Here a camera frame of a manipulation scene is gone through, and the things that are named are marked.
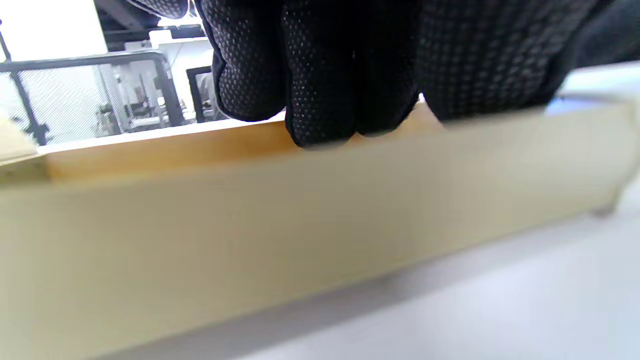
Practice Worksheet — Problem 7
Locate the black mesh armchair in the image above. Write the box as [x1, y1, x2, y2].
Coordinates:
[0, 50, 186, 147]

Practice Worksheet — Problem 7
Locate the person's left hand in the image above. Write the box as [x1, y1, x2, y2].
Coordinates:
[125, 0, 640, 148]

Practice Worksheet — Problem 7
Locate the kraft pull-out pencil case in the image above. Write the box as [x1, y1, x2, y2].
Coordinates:
[0, 65, 640, 360]

